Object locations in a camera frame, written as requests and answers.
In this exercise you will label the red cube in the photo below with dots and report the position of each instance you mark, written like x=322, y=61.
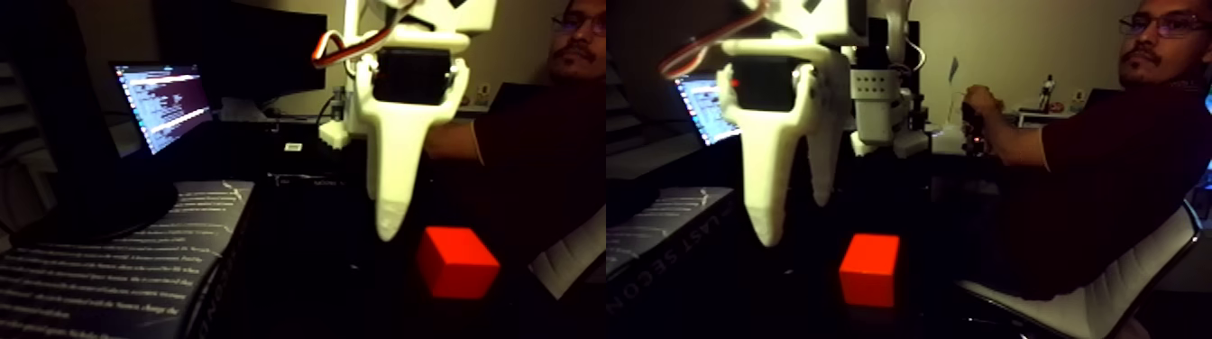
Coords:
x=459, y=265

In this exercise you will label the person's hand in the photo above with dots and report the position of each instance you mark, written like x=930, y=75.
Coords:
x=983, y=99

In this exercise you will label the black box with white lettering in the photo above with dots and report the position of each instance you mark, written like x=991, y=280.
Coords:
x=322, y=166

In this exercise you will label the small pale desk ornament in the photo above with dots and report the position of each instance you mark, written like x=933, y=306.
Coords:
x=483, y=93

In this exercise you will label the black wide desktop monitor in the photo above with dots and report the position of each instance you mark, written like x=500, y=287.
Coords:
x=246, y=47

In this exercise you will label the open laptop with lit screen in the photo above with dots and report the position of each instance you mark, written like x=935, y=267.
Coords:
x=166, y=104

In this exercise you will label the black book with white text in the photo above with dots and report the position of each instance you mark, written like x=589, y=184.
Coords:
x=114, y=274

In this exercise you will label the white chair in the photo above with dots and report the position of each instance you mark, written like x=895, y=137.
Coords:
x=1098, y=308

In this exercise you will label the person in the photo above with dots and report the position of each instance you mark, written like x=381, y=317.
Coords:
x=1127, y=170

